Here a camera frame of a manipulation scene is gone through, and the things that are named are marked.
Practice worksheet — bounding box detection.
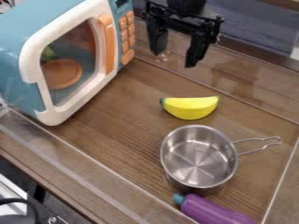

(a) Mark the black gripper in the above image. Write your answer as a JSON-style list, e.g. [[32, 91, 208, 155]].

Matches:
[[144, 0, 224, 68]]

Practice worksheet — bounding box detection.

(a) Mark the yellow toy banana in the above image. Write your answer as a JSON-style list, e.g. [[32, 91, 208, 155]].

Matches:
[[160, 96, 220, 120]]

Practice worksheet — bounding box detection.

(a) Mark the silver metal pot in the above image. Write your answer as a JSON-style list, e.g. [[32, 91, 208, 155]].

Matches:
[[160, 124, 283, 193]]

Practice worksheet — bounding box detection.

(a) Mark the blue toy microwave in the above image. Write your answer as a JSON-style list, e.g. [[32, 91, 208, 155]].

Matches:
[[0, 0, 136, 126]]

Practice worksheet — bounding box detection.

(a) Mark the orange microwave turntable plate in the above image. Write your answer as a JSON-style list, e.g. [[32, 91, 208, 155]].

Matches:
[[41, 59, 82, 90]]

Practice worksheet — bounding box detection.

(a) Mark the purple toy eggplant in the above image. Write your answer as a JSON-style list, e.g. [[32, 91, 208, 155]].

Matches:
[[172, 193, 256, 224]]

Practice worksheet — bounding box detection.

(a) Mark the black cable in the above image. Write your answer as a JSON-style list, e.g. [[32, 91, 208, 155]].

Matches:
[[0, 198, 40, 224]]

